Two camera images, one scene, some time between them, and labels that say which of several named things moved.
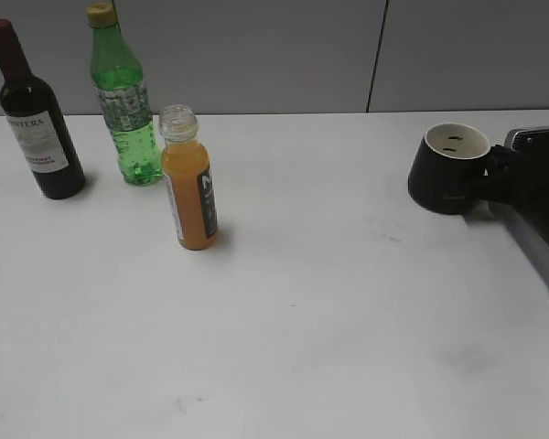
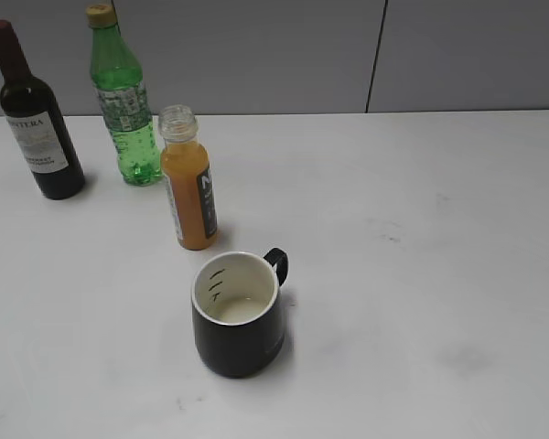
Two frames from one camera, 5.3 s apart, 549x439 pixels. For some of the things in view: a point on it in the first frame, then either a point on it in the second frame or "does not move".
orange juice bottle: x=188 y=170 does not move
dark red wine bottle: x=31 y=109 does not move
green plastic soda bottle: x=118 y=76 does not move
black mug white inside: x=448 y=156 → x=237 y=309
